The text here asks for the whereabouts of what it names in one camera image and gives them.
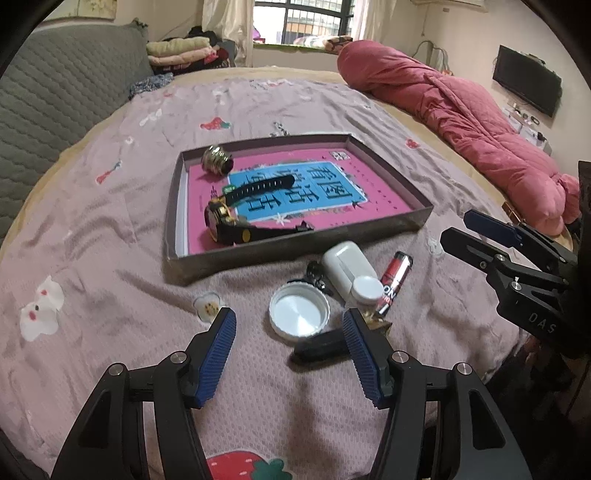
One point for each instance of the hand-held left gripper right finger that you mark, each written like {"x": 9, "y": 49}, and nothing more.
{"x": 364, "y": 360}

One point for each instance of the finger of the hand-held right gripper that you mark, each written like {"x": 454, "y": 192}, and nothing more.
{"x": 489, "y": 227}
{"x": 466, "y": 247}

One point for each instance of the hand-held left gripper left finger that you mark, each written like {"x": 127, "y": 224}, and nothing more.
{"x": 216, "y": 357}

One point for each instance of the small white pill bottle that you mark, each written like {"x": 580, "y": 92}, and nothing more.
{"x": 367, "y": 289}

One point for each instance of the white round jar lid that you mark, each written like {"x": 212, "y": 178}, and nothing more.
{"x": 299, "y": 314}

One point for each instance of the shallow grey cardboard tray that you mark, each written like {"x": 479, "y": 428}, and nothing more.
{"x": 207, "y": 264}

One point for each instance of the white earbuds case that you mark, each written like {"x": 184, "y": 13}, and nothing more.
{"x": 339, "y": 265}

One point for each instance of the gold foil piece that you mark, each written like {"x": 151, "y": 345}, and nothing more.
{"x": 379, "y": 325}

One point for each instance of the red and black lighter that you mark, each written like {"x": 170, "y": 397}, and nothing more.
{"x": 395, "y": 277}

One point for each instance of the black binder clip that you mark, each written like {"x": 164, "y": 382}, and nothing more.
{"x": 316, "y": 274}

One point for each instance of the red quilted duvet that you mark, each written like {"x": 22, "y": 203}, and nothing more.
{"x": 443, "y": 106}

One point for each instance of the black and yellow wristwatch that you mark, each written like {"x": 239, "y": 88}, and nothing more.
{"x": 221, "y": 222}

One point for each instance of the beige mattress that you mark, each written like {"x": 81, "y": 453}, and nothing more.
{"x": 401, "y": 114}

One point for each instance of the pink printed bedsheet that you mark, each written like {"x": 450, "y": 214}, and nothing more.
{"x": 115, "y": 230}

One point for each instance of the metal rack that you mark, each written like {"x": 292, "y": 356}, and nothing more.
{"x": 431, "y": 50}

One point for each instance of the metal threaded fitting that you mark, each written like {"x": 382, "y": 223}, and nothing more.
{"x": 217, "y": 159}

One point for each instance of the pale pink curtain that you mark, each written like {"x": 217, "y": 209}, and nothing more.
{"x": 369, "y": 21}

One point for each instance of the patterned pillow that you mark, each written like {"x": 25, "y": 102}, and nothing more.
{"x": 323, "y": 42}

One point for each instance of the barred window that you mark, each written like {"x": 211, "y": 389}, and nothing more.
{"x": 304, "y": 21}

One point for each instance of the dark patterned cloth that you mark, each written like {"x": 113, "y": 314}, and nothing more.
{"x": 150, "y": 85}

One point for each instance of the grey quilted headboard cover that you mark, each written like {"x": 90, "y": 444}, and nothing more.
{"x": 60, "y": 101}

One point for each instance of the pink folded blanket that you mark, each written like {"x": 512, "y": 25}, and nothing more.
{"x": 184, "y": 57}

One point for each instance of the pile of dark clothes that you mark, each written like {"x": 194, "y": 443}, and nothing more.
{"x": 221, "y": 53}

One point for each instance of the cream folded blanket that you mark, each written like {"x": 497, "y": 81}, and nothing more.
{"x": 178, "y": 46}

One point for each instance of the white sheer curtain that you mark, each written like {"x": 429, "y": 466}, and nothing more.
{"x": 233, "y": 27}

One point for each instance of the black wall television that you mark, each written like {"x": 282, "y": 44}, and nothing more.
{"x": 526, "y": 81}

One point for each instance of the floral wall panel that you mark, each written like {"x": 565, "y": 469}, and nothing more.
{"x": 94, "y": 2}

